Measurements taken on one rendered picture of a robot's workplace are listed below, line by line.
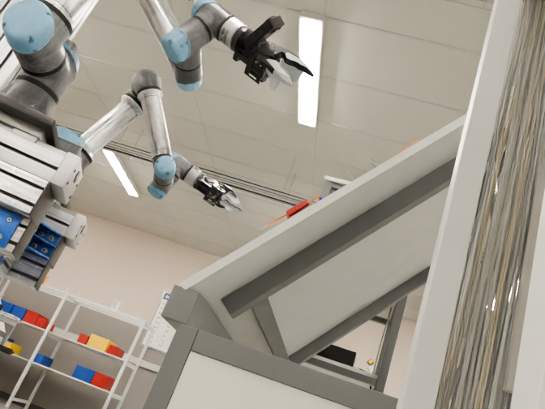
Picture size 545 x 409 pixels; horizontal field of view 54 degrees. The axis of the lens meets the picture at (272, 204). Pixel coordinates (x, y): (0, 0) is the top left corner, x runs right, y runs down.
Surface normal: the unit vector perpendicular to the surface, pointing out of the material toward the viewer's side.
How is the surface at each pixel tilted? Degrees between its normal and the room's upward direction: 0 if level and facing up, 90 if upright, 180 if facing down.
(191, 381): 90
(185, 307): 90
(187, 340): 90
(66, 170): 90
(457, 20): 180
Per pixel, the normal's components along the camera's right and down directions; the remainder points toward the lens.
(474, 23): -0.33, 0.85
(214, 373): -0.10, -0.46
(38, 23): 0.04, -0.29
